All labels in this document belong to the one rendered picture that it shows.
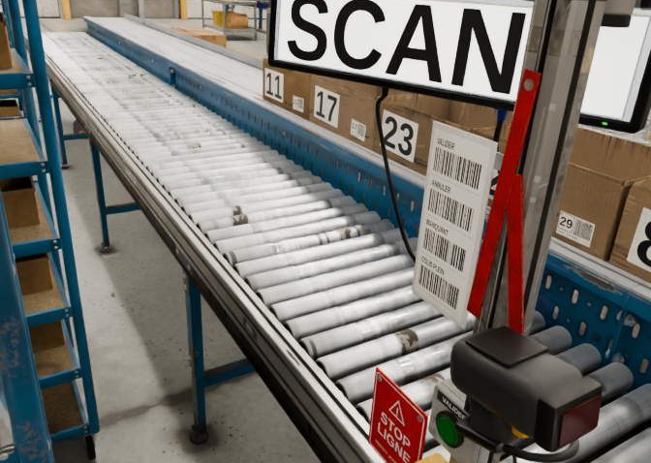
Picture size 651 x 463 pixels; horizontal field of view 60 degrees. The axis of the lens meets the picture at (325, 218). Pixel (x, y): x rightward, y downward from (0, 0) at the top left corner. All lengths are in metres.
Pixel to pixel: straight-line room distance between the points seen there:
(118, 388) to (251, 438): 0.53
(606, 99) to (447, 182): 0.17
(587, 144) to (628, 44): 0.97
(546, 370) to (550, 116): 0.20
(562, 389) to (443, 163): 0.23
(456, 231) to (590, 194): 0.66
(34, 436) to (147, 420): 1.42
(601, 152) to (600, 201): 0.35
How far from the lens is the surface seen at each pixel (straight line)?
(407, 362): 1.03
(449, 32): 0.66
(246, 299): 1.19
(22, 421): 0.62
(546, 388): 0.48
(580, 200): 1.22
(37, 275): 1.70
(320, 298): 1.19
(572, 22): 0.48
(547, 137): 0.49
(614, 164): 1.52
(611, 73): 0.60
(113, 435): 2.02
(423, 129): 1.52
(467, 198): 0.55
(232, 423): 1.99
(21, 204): 1.61
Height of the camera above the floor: 1.37
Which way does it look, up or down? 24 degrees down
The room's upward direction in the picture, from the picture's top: 3 degrees clockwise
